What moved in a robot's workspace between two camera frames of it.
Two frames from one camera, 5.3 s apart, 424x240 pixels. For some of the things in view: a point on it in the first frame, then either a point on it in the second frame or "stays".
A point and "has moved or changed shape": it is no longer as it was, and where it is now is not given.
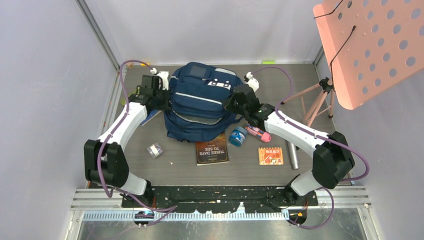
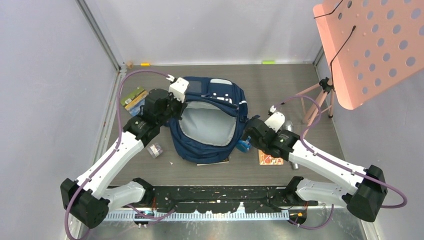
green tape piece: x=268 y=62 stays
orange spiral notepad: x=270 y=156 stays
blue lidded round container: x=237 y=135 → x=244 y=146
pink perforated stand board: x=372 y=44 stays
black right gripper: x=229 y=103 → x=255 y=143
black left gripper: x=165 y=106 → x=180 y=104
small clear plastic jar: x=155 y=150 stays
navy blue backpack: x=198 y=93 has moved or changed shape
